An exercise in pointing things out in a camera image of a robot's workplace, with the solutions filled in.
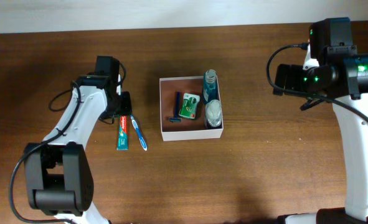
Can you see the green Dettol soap pack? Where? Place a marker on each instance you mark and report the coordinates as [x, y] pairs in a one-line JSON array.
[[189, 106]]

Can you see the Colgate toothpaste tube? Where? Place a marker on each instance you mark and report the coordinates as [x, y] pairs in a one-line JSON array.
[[123, 135]]

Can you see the blue disposable razor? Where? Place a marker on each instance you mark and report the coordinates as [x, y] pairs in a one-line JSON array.
[[176, 118]]

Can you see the blue white toothbrush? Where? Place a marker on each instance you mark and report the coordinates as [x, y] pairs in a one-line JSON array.
[[140, 136]]

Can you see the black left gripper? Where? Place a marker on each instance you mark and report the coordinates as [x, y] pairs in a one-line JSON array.
[[126, 107]]

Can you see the clear purple sanitizer bottle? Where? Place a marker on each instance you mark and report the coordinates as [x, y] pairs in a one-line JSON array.
[[213, 114]]

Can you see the pink white open box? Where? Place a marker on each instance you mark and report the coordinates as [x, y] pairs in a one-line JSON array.
[[186, 129]]

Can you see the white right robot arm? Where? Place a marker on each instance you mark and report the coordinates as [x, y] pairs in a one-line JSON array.
[[352, 116]]

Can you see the teal Listerine mouthwash bottle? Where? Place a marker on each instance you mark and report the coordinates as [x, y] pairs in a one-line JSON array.
[[209, 91]]

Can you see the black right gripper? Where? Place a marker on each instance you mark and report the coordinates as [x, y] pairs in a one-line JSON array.
[[293, 72]]

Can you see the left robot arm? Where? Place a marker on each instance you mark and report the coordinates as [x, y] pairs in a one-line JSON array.
[[59, 181]]

